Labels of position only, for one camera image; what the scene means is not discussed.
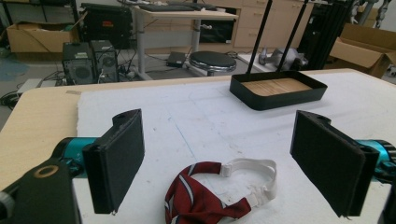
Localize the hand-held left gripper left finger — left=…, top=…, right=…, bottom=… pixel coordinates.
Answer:
left=82, top=108, right=146, bottom=216

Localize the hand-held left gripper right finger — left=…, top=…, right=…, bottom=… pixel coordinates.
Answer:
left=289, top=109, right=381, bottom=218

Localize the red striped bow tie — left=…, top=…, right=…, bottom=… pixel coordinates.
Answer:
left=163, top=158, right=278, bottom=224

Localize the black tray with wooden bottom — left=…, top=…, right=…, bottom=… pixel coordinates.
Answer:
left=229, top=70, right=329, bottom=111

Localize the black computer tower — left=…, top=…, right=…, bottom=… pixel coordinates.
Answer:
left=62, top=41, right=96, bottom=86
left=90, top=39, right=120, bottom=84

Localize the white foam mat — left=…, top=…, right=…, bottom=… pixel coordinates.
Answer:
left=72, top=69, right=396, bottom=224

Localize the grey machine part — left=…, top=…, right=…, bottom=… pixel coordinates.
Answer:
left=258, top=46, right=308, bottom=71

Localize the large open cardboard box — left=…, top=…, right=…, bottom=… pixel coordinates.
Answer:
left=323, top=22, right=396, bottom=79

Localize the small black box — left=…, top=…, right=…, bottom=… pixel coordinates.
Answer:
left=165, top=50, right=188, bottom=69

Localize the black metal rack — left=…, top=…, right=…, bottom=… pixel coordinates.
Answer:
left=298, top=0, right=354, bottom=71

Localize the black stand pole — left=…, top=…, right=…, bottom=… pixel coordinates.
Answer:
left=276, top=0, right=310, bottom=73
left=245, top=0, right=274, bottom=76

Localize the large black equipment case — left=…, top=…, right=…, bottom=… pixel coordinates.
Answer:
left=79, top=2, right=134, bottom=50

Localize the round black stool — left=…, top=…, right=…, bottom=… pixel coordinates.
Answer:
left=188, top=50, right=237, bottom=77

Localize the light wooden cabinet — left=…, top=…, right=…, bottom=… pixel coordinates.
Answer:
left=199, top=0, right=315, bottom=53

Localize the black keyboard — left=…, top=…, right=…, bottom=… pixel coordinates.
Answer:
left=138, top=3, right=196, bottom=13

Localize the light wooden desk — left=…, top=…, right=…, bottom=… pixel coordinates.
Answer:
left=132, top=5, right=239, bottom=81

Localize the black cable bundle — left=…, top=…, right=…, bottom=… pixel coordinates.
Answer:
left=0, top=90, right=22, bottom=110

